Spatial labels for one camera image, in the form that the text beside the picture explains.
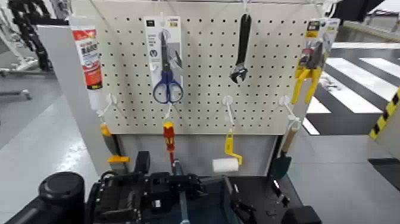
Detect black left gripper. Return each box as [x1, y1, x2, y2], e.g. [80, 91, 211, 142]
[89, 171, 207, 224]

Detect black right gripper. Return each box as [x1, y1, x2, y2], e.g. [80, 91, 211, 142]
[232, 183, 260, 224]

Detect red yellow screwdriver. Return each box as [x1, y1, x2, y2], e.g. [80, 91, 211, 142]
[162, 121, 176, 173]

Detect orange grey scraper brush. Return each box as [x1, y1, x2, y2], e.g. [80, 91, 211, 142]
[99, 123, 131, 176]

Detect white perforated pegboard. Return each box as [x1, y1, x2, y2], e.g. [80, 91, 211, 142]
[89, 0, 324, 136]

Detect grey stand side panel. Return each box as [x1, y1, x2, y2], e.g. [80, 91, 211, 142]
[36, 24, 115, 176]

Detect black adjustable wrench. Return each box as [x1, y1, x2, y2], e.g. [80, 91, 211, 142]
[229, 13, 252, 85]

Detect red white sealant tube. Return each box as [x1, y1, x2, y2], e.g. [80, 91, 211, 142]
[69, 15, 104, 111]

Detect black machine housing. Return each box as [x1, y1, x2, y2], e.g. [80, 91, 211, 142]
[331, 0, 387, 23]

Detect yellow handled white paint roller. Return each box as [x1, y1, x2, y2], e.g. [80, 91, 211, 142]
[212, 129, 244, 173]

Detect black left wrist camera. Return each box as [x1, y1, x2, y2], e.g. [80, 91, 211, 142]
[135, 151, 151, 175]

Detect small black bracket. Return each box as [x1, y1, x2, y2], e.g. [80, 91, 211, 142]
[271, 179, 291, 209]

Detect wooden handled green trowel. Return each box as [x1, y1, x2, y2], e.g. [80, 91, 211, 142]
[269, 126, 299, 182]

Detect blue handled packaged scissors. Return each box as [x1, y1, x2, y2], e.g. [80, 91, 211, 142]
[143, 15, 185, 105]

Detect yellow handled packaged pliers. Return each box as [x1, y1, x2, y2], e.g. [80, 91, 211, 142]
[290, 18, 341, 105]

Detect black cable drag chain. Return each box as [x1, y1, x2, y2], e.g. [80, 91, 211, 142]
[7, 0, 54, 72]

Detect white metal machine frame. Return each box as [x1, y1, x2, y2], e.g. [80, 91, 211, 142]
[0, 6, 40, 77]

